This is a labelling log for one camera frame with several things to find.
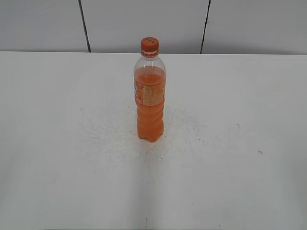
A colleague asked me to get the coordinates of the orange drink plastic bottle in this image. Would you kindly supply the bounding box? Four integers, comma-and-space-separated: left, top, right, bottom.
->
134, 50, 166, 142

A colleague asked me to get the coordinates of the orange bottle cap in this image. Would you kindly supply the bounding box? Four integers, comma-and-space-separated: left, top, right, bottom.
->
141, 37, 159, 55

